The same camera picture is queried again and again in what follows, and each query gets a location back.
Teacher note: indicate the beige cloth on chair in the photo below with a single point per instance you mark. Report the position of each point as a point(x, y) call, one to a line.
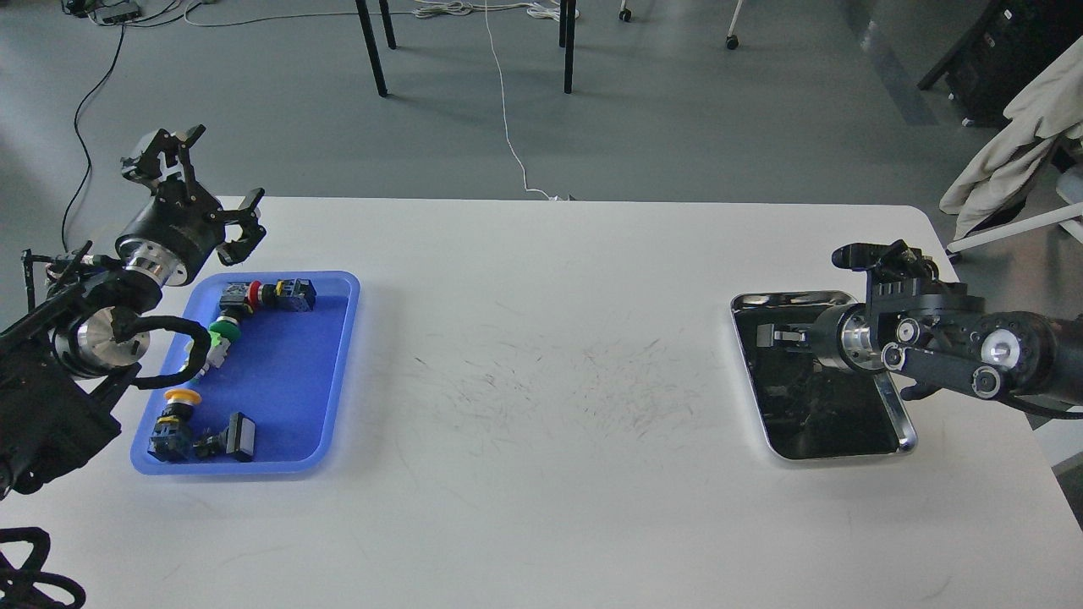
point(1048, 109)

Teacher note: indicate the power strip on floor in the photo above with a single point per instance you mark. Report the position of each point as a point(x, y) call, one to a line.
point(116, 12)

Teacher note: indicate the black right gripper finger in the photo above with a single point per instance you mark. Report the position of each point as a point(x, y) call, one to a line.
point(893, 268)
point(783, 335)

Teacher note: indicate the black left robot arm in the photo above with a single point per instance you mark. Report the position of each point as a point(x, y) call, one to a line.
point(68, 361)

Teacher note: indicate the green push button switch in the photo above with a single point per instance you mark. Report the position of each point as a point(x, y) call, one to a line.
point(224, 331)

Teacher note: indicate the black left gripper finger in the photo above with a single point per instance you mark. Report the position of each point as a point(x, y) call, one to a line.
point(161, 162)
point(247, 218)

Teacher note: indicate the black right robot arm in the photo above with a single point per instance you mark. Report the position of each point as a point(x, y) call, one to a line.
point(916, 325)

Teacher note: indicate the black table leg left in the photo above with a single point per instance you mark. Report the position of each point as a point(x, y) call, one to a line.
point(370, 40)

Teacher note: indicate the red push button switch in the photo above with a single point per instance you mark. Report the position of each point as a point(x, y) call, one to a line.
point(243, 299)

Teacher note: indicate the shiny metal tray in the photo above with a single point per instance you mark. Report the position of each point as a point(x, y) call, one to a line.
point(810, 413)

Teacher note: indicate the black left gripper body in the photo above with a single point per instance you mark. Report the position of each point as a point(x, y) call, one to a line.
point(182, 229)

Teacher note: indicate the blue plastic tray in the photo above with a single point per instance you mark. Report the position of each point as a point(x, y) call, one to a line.
point(285, 373)

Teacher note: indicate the black table leg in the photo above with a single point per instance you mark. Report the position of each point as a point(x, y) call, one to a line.
point(567, 13)
point(370, 40)

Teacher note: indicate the black table leg right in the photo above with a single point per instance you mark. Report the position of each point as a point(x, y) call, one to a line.
point(567, 13)

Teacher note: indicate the black square push button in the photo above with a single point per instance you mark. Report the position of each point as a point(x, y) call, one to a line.
point(237, 440)

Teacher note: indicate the yellow push button switch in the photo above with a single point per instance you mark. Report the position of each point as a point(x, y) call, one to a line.
point(171, 438)

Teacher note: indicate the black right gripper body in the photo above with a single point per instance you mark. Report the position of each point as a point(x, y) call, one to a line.
point(840, 339)

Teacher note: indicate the black cabinet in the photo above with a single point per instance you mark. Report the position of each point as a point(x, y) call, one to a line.
point(1010, 43)

